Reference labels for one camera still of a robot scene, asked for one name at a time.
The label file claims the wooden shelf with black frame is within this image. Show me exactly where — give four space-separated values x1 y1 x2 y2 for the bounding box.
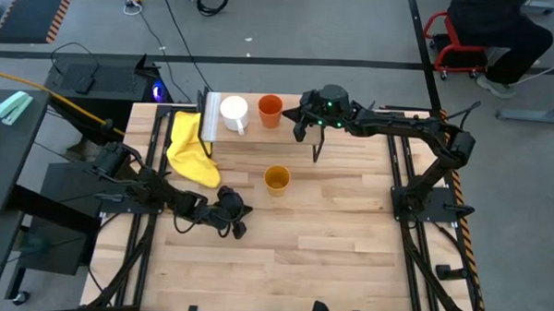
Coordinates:
194 88 327 164

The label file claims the orange black hazard tape strip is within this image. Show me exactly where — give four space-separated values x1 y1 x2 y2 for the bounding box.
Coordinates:
431 109 495 311

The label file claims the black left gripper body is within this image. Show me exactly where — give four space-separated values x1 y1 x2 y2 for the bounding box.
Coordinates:
211 185 254 230

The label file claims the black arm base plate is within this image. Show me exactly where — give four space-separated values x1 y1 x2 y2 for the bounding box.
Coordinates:
389 184 463 224
98 165 167 216

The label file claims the grey desk leg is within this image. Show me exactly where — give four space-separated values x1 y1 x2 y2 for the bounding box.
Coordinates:
496 90 554 126

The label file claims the orange plastic cup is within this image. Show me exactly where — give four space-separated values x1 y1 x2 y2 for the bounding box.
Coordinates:
256 93 284 130

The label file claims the black computer tower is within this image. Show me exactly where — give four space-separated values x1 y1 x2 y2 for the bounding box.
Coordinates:
42 50 172 126

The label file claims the red rolling stool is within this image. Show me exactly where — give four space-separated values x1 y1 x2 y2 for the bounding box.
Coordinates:
420 9 492 83

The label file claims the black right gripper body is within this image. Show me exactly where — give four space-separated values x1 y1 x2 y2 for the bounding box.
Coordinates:
300 82 355 130

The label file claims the yellow plastic cup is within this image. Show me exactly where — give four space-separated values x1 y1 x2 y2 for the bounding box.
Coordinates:
261 163 293 198

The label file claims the black mat with orange stripes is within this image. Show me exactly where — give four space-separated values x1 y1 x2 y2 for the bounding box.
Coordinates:
0 0 79 47

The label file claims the white ceramic mug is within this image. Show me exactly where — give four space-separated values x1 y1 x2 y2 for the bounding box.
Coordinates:
218 94 251 137

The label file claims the black clamp handle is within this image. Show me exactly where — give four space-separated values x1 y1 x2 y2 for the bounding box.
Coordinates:
434 263 469 282

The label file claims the black aluminium table frame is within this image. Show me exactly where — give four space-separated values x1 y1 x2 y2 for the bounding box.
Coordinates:
85 100 175 310
371 103 488 311

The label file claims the coiled black cable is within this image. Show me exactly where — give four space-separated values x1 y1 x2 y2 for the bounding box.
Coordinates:
195 0 231 18

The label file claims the black side desk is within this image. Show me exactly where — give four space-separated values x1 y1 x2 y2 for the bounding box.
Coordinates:
0 87 52 219

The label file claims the person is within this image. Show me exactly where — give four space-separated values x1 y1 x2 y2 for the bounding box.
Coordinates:
443 0 554 102

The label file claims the yellow cord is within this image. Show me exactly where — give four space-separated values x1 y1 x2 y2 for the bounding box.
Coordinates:
0 66 129 138

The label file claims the mint green stapler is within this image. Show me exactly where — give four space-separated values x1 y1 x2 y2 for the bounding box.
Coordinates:
0 90 35 127

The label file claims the white cable bundle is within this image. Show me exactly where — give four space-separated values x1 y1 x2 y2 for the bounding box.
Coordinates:
121 0 150 18

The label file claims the yellow cloth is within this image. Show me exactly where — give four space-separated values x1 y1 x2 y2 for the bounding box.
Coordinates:
164 110 225 189

